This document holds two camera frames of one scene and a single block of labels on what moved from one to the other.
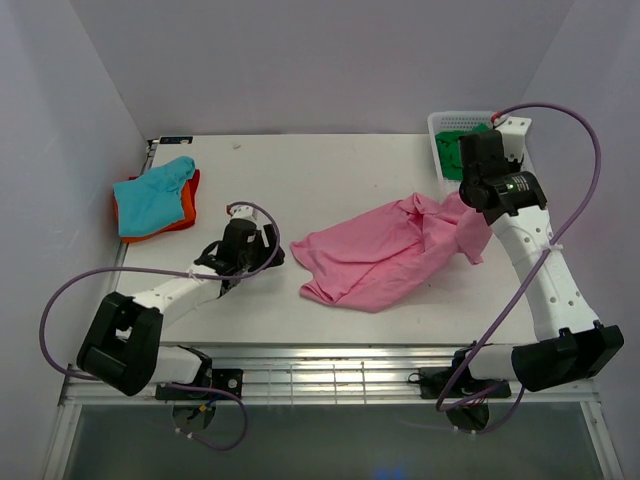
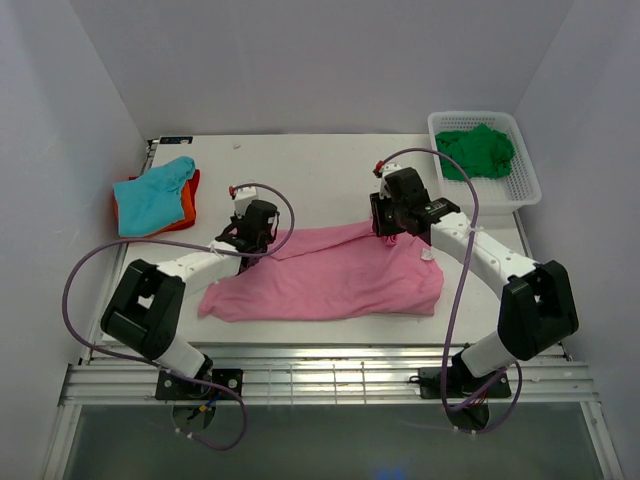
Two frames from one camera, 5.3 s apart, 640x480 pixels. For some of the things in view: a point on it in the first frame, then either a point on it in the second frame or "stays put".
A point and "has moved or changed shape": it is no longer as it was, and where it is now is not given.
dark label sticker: (176, 140) stays put
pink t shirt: (366, 262) has moved or changed shape
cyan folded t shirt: (154, 198) stays put
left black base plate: (228, 380) stays put
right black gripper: (513, 166) to (377, 205)
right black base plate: (434, 381) stays put
